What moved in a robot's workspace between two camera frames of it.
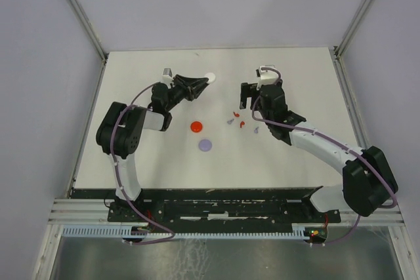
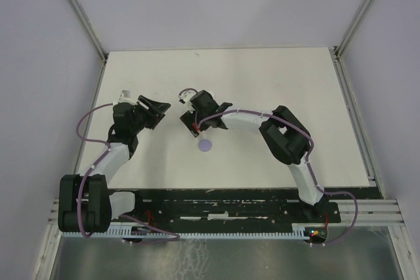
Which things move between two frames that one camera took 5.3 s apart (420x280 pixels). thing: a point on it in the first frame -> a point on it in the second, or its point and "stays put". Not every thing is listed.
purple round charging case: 205,145 stays put
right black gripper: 247,90 -> 188,118
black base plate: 214,210 stays put
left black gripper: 193,87 -> 157,109
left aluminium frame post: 83,18 stays put
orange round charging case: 196,126 stays put
